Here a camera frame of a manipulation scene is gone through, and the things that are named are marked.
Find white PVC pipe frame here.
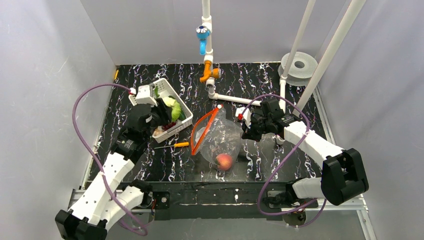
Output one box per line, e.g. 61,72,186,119
200,0,368,146

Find blue faucet valve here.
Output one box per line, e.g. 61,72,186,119
196,25,211,55

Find fake red apple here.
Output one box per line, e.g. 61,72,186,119
215,153,233,171

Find orange faucet valve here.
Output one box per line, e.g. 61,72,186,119
199,60,222,83

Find purple cable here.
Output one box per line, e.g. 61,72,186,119
72,83,149,237
240,94,327,228

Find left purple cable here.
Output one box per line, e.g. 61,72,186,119
72,83,149,237

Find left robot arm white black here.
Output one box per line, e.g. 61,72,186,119
55,98,172,240

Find white filament spool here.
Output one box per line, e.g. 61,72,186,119
285,51,318,87

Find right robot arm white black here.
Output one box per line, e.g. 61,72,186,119
235,99,369,206

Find white perforated plastic basket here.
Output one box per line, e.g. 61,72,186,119
127,78,193,143

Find fake green cabbage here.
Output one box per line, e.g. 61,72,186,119
162,96,182,122

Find fake purple grapes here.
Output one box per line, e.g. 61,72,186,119
161,121,177,131

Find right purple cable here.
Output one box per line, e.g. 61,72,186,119
240,94,327,228

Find clear zip top bag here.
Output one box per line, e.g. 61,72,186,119
190,104,243,172

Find yellow handled screwdriver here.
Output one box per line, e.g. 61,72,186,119
155,141,190,149

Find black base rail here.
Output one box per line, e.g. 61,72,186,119
119,180,319,221

